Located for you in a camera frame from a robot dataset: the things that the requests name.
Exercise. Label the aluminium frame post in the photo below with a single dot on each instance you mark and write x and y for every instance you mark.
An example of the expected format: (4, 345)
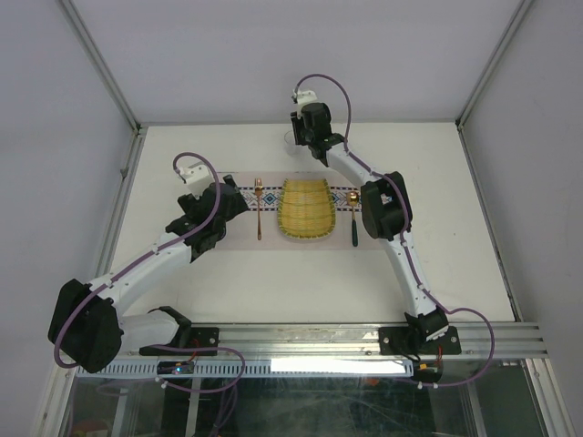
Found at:
(94, 55)
(494, 61)

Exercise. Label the patterned white placemat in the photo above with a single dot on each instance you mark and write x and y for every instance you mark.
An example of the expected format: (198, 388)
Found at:
(242, 230)

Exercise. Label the rose gold fork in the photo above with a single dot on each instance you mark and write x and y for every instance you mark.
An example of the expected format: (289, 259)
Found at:
(258, 190)

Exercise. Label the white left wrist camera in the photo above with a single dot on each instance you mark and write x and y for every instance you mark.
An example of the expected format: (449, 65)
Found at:
(197, 178)

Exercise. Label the right aluminium frame post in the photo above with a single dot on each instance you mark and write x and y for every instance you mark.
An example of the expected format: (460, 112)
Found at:
(494, 61)

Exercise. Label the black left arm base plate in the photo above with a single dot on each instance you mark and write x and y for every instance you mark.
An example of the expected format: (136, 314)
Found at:
(205, 339)

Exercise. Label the clear drinking glass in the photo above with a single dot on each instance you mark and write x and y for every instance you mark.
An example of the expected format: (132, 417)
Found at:
(290, 145)

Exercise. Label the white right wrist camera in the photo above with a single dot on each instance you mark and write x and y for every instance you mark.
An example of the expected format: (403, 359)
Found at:
(301, 98)

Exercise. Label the left aluminium frame post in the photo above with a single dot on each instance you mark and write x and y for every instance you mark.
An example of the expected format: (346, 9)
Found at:
(94, 55)

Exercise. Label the white slotted cable duct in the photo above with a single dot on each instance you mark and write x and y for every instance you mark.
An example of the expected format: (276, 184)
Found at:
(213, 367)

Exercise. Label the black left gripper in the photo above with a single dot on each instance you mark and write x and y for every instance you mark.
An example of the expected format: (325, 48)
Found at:
(189, 203)

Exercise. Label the gold spoon green handle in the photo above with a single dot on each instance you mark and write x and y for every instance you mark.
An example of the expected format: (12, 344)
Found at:
(352, 199)

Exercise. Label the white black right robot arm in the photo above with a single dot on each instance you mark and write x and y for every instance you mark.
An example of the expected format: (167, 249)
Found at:
(386, 214)

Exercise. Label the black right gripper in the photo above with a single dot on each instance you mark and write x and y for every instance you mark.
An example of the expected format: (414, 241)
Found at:
(296, 122)

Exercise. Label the aluminium front mounting rail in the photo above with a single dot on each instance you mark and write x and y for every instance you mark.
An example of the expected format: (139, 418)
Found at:
(478, 341)

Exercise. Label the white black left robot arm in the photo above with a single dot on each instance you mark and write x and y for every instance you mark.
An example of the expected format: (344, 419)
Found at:
(90, 323)

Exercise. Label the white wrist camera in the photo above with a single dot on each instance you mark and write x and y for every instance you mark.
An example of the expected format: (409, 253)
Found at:
(197, 178)
(301, 98)

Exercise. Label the yellow woven pattern plate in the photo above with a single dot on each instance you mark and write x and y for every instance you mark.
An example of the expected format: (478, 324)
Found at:
(306, 209)

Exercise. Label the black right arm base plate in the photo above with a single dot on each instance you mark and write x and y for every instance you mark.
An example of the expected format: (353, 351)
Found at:
(403, 340)

